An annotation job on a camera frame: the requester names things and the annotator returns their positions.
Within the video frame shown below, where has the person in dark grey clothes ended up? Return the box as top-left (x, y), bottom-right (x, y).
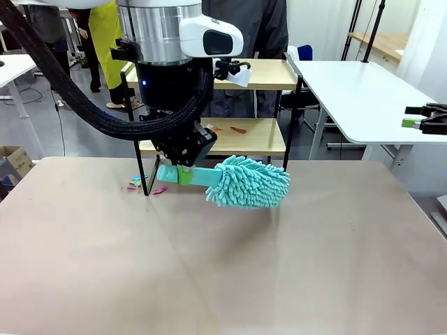
top-left (27, 0), bottom-right (69, 53)

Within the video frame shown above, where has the teal chenille duster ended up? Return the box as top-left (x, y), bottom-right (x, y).
top-left (156, 155), bottom-right (291, 209)

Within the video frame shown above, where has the black braided cable sleeve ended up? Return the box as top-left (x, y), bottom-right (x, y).
top-left (0, 0), bottom-right (214, 142)

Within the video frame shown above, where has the black floor cable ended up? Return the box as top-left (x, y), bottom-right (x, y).
top-left (54, 100), bottom-right (68, 158)

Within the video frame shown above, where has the person in yellow apron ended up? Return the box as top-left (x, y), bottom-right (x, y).
top-left (87, 0), bottom-right (136, 110)

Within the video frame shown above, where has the wooden desk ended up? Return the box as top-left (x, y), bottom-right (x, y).
top-left (348, 31), bottom-right (409, 64)

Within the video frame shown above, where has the person in grey jacket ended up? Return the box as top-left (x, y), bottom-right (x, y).
top-left (200, 0), bottom-right (290, 119)

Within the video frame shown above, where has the black stand pole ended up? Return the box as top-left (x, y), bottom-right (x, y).
top-left (341, 0), bottom-right (363, 62)
top-left (362, 0), bottom-right (387, 64)

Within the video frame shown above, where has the brown cardboard box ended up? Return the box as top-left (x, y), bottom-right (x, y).
top-left (0, 145), bottom-right (36, 182)

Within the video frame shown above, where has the large white table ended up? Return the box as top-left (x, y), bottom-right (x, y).
top-left (288, 59), bottom-right (447, 172)

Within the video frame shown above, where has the wooden shelf with black frame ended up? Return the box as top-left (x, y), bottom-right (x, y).
top-left (120, 52), bottom-right (305, 197)

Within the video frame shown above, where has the person in black clothes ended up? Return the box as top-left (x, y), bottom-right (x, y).
top-left (71, 0), bottom-right (103, 94)

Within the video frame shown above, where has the blue office chair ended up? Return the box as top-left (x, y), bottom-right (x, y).
top-left (280, 44), bottom-right (337, 150)

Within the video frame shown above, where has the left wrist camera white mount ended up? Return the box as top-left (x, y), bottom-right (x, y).
top-left (211, 58), bottom-right (254, 89)

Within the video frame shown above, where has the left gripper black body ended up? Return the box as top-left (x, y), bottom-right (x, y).
top-left (135, 59), bottom-right (213, 165)

